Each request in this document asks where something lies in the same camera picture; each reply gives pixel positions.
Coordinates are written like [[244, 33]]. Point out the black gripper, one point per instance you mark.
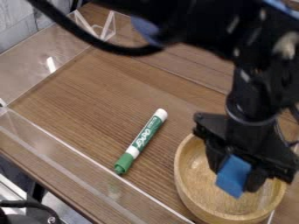
[[256, 142]]

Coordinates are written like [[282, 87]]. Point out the blue foam block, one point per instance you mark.
[[233, 176]]

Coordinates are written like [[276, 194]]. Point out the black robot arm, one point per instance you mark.
[[256, 34]]

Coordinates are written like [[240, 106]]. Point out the brown wooden bowl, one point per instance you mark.
[[209, 203]]

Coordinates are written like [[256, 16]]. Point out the green dry erase marker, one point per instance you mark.
[[141, 142]]

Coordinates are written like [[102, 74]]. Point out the clear acrylic tray wall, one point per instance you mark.
[[77, 104]]

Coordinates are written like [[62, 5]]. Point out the black metal table bracket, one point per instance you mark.
[[35, 195]]

